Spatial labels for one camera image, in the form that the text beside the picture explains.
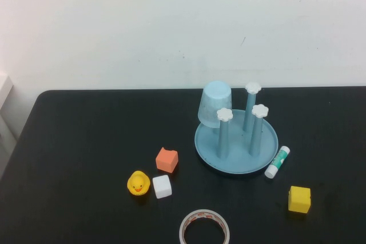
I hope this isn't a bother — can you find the orange foam cube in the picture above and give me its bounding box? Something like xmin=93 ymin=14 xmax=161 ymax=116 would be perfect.
xmin=155 ymin=146 xmax=180 ymax=174

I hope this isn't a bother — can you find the light blue plastic cup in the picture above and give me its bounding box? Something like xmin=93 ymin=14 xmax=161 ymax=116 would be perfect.
xmin=197 ymin=80 xmax=233 ymax=129

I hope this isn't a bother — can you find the white green glue stick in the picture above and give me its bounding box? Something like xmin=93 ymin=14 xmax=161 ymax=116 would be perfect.
xmin=264 ymin=145 xmax=291 ymax=179

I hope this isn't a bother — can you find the yellow foam cube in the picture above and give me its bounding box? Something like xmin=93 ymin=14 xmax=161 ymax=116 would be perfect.
xmin=288 ymin=186 xmax=312 ymax=214

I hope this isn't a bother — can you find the blue four-post cup stand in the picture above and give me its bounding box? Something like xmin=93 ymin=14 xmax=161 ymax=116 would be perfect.
xmin=194 ymin=81 xmax=280 ymax=175

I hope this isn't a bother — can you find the white tape roll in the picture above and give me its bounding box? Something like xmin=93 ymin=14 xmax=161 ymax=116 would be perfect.
xmin=179 ymin=209 xmax=230 ymax=244

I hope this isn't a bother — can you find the white foam cube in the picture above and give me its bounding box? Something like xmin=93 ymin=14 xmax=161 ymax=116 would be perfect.
xmin=152 ymin=174 xmax=173 ymax=199

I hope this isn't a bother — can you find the yellow rubber duck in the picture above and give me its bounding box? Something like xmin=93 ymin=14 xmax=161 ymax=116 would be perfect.
xmin=126 ymin=170 xmax=151 ymax=197

